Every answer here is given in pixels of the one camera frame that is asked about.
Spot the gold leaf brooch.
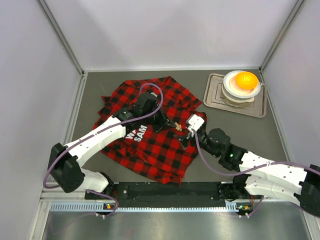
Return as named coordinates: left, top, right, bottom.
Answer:
left=175, top=122, right=183, bottom=132

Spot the red black plaid shirt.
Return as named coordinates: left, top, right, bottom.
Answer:
left=93, top=76, right=207, bottom=185

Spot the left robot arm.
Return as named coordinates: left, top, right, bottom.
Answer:
left=48, top=108, right=177, bottom=194

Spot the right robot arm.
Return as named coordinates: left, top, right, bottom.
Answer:
left=177, top=128, right=320, bottom=217

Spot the metal tray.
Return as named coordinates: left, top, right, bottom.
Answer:
left=203, top=73, right=267, bottom=118

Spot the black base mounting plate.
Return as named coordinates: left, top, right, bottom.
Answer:
left=84, top=181, right=264, bottom=208

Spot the orange ball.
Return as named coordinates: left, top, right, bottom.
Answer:
left=235, top=71, right=259, bottom=90

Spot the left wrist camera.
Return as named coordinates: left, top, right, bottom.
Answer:
left=132, top=92, right=158, bottom=117

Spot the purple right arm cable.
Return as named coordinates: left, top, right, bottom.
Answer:
left=194, top=129, right=320, bottom=218

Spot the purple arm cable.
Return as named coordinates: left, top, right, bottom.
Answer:
left=194, top=129, right=320, bottom=218
left=43, top=82, right=120, bottom=218

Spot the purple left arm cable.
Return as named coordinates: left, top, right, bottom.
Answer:
left=43, top=82, right=120, bottom=218

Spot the perforated cable duct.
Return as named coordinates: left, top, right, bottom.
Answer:
left=50, top=202, right=241, bottom=213

